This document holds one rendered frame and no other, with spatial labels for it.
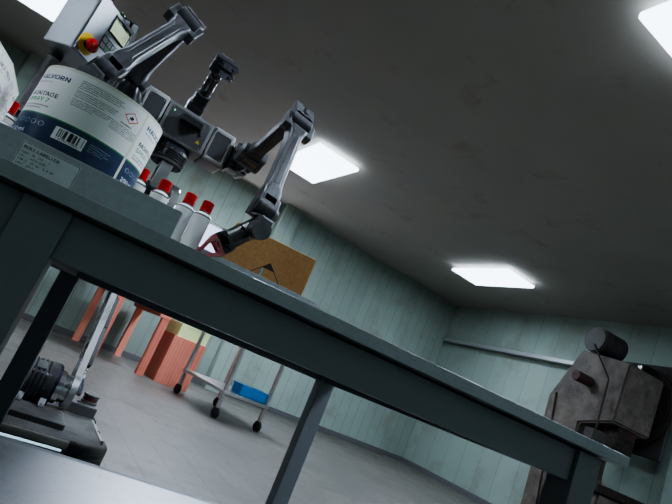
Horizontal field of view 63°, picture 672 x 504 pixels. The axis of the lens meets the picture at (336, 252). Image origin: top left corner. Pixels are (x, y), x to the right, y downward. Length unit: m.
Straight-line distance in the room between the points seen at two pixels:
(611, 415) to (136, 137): 6.99
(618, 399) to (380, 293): 4.87
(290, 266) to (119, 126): 1.06
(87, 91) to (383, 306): 9.93
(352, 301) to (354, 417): 2.18
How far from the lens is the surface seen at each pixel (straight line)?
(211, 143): 2.31
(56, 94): 0.95
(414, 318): 11.15
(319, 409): 2.14
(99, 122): 0.93
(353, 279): 10.27
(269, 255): 1.85
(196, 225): 1.57
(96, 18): 1.74
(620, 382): 7.57
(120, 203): 0.80
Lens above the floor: 0.73
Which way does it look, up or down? 13 degrees up
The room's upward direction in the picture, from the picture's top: 23 degrees clockwise
